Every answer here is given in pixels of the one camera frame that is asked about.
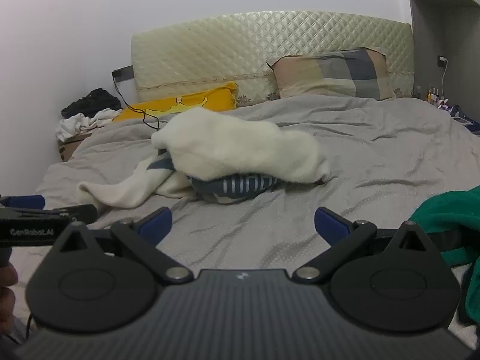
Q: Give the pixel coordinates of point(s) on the plaid pillow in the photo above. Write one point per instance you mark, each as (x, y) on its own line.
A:
(330, 75)

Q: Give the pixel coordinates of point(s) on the cream quilted headboard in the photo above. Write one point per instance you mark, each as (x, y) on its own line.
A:
(225, 45)

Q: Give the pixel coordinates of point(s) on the green garment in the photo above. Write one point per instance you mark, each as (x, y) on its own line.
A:
(450, 213)

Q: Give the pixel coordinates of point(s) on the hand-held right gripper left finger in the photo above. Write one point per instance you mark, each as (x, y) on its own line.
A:
(157, 223)

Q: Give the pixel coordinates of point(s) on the white clothes pile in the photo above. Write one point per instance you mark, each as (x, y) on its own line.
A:
(75, 123)

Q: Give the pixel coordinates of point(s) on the white navy fleece garment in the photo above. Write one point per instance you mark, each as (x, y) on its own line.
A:
(232, 142)

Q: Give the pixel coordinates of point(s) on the blue tray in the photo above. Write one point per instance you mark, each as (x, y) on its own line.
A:
(465, 118)

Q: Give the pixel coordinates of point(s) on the white wall charger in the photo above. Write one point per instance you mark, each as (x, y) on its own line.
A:
(442, 60)

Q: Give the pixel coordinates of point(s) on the dark wall power strip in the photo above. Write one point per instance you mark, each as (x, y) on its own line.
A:
(123, 73)

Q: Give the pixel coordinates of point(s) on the black clothes pile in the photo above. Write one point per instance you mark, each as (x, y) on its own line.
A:
(90, 101)

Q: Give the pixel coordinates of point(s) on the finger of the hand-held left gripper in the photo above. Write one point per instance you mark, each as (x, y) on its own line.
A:
(80, 212)
(26, 201)

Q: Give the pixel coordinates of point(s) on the yellow pillow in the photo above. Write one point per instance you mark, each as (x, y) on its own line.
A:
(210, 99)

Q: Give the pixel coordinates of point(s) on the grey bed blanket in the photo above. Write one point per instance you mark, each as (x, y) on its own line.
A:
(375, 150)

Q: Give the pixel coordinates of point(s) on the cardboard box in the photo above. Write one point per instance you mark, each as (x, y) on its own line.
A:
(69, 150)

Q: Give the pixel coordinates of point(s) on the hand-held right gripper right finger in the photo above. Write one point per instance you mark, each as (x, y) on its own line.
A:
(330, 225)

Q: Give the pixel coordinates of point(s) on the grey built-in cabinet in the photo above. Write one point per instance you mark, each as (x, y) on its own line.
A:
(425, 45)

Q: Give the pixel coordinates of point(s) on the person's left hand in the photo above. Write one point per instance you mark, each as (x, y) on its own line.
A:
(7, 275)

